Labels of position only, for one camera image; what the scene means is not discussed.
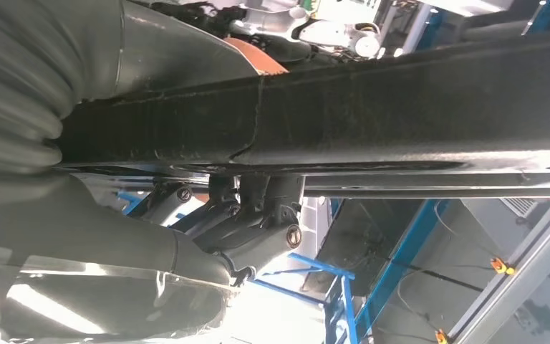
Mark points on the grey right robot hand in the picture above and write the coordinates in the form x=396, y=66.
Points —
x=90, y=228

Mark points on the white robot body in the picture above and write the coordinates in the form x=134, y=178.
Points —
x=332, y=35

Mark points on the blue metal frame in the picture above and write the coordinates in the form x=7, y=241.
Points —
x=398, y=266

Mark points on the grey metal frame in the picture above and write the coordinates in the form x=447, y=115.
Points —
x=526, y=270

